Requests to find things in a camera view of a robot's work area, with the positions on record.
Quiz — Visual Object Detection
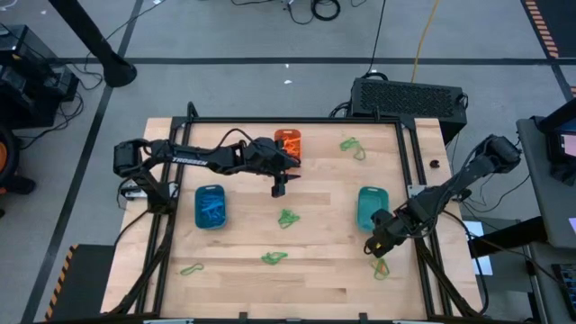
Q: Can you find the black yellow-striped floor mat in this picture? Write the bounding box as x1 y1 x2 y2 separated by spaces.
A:
43 244 117 323

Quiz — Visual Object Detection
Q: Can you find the black bar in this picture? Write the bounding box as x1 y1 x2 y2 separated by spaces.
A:
467 215 549 258

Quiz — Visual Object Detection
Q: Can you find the yellow hanging cable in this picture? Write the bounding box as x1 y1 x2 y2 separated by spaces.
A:
410 0 441 85

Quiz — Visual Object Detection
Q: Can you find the black left camera cable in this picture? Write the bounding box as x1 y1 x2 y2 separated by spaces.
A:
214 128 301 170

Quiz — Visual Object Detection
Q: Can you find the orange plastic basket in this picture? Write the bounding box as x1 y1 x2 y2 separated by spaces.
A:
274 129 303 162

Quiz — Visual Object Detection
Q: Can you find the black metal table frame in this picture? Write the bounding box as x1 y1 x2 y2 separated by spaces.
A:
105 114 485 321

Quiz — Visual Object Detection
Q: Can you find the black hanging cable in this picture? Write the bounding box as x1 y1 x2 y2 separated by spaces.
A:
369 0 387 76

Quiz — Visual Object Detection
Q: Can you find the blue rubber band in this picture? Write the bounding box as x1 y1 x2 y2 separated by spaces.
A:
200 200 225 217

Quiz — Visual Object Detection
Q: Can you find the black keyboard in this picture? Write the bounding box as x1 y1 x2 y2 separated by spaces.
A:
552 263 576 319

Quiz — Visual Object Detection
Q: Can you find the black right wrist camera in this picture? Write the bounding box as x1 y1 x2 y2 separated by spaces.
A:
369 209 393 230

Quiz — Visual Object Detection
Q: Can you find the orange black cable reel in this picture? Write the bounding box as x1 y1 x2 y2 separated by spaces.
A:
0 123 23 195

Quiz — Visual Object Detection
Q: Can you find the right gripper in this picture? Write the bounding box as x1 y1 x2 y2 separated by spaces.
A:
363 197 424 259

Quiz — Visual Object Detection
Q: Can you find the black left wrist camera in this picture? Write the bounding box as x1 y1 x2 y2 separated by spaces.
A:
250 137 279 155

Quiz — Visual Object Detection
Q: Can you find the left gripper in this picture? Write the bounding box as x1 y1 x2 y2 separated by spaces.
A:
242 150 302 199

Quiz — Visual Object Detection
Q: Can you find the blue plastic basket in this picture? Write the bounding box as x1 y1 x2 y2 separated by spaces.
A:
193 184 229 231

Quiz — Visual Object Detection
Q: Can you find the black equipment cart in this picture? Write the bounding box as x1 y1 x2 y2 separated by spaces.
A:
0 24 81 131

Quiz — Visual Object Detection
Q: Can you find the black orange-striped floor mat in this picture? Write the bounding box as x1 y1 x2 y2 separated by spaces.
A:
523 0 576 59

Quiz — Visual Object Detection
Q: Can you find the black pole stand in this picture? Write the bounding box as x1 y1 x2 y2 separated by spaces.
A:
47 0 139 89

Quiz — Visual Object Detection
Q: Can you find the monitor with pink screen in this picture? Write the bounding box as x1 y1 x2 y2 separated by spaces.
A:
537 96 576 166

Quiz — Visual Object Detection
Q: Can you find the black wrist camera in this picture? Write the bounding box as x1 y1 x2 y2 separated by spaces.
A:
250 137 279 155
369 209 393 230

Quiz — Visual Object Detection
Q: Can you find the black cable coil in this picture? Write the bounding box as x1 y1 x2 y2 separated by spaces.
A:
310 0 342 23

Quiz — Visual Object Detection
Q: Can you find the grey desk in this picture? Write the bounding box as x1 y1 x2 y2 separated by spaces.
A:
524 242 576 324
516 115 576 251

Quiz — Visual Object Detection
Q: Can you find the black perforated computer case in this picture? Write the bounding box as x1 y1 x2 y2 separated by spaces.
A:
349 76 468 146

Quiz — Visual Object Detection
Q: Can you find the teal plastic basket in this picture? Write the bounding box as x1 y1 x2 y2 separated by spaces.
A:
356 186 390 233

